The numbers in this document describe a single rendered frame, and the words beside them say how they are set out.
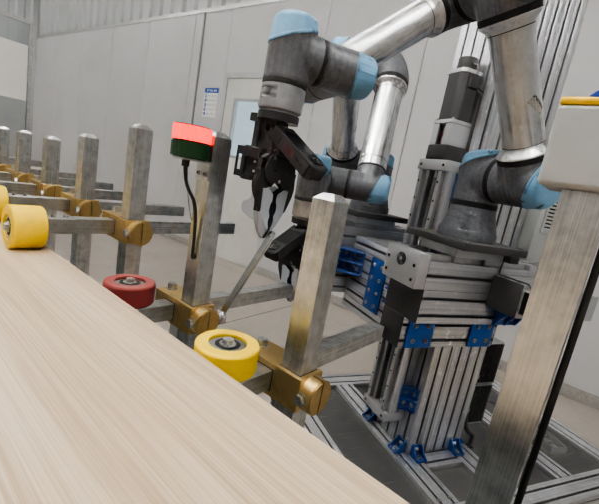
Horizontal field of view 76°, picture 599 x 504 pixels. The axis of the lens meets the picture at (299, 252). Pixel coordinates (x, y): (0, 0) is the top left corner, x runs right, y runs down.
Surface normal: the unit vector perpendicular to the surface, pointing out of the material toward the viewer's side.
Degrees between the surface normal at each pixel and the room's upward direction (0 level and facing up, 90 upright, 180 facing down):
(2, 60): 90
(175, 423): 0
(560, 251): 90
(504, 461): 90
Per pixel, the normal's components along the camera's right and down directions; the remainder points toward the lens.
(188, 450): 0.18, -0.97
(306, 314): -0.64, 0.04
